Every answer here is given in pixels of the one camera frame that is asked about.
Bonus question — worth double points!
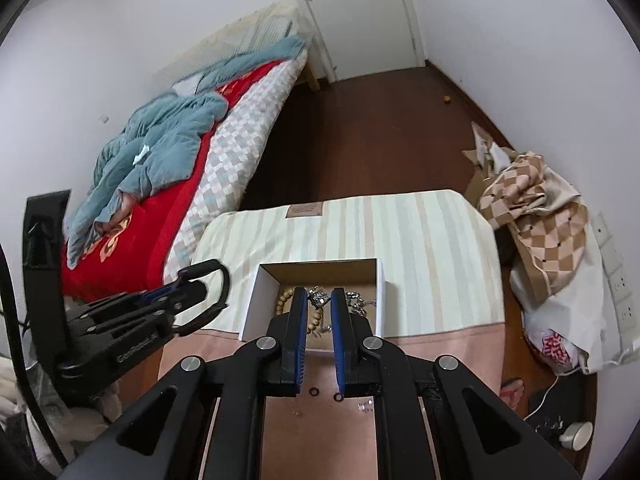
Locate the checked bed mattress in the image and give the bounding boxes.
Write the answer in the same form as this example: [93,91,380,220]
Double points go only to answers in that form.
[162,49,310,282]

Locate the beige checkered cloth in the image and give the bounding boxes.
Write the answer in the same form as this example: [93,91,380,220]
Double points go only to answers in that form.
[477,151,596,306]

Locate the silver chain necklace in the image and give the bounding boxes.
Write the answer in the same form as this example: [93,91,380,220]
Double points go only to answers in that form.
[306,287,333,333]

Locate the white cardboard box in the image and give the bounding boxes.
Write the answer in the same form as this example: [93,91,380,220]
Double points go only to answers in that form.
[238,258,389,357]

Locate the white bag with red print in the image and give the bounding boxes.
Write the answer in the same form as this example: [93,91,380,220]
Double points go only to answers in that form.
[522,310,591,375]

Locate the silver link bracelet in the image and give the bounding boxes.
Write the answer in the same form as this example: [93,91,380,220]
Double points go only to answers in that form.
[344,290,377,319]

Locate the grey-blue quilt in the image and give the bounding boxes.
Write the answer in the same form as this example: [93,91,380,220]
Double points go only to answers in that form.
[66,35,307,268]

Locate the white fluffy cloth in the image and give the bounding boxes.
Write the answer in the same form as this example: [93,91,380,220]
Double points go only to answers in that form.
[0,355,121,471]

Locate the white round cup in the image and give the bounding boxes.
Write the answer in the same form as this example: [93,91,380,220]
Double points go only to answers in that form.
[559,421,594,451]

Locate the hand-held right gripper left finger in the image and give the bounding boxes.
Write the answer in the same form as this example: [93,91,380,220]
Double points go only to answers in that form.
[60,287,309,480]

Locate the white door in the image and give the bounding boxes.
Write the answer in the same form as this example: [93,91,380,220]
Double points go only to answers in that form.
[277,0,426,82]

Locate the pink slipper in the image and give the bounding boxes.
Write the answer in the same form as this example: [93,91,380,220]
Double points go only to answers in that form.
[499,378,526,411]

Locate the cream quilted pillow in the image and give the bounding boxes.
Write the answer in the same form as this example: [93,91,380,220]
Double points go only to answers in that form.
[151,1,301,92]

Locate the bed with red sheet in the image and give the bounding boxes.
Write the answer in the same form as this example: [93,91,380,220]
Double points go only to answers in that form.
[61,60,285,303]

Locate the wooden bead bracelet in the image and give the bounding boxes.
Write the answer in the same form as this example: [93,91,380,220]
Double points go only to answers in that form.
[274,287,327,337]

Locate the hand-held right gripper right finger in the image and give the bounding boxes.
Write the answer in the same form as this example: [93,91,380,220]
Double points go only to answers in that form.
[331,287,584,480]

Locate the white cable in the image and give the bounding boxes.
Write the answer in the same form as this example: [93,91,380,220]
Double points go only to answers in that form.
[522,345,632,420]

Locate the striped beige tablecloth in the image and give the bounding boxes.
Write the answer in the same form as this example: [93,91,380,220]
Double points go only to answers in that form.
[156,189,506,480]

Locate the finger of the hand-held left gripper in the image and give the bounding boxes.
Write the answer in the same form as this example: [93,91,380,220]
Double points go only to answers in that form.
[67,259,231,324]
[86,294,229,344]

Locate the torn cardboard pieces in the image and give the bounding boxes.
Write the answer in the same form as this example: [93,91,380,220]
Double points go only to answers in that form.
[460,121,518,202]

